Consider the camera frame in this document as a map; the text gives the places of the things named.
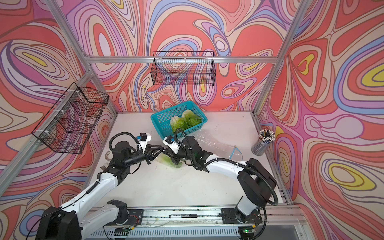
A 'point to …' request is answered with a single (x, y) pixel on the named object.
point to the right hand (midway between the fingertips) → (165, 154)
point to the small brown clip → (104, 167)
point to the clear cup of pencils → (266, 136)
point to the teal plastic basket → (162, 119)
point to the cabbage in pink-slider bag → (168, 160)
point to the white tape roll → (109, 155)
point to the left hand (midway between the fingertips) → (163, 149)
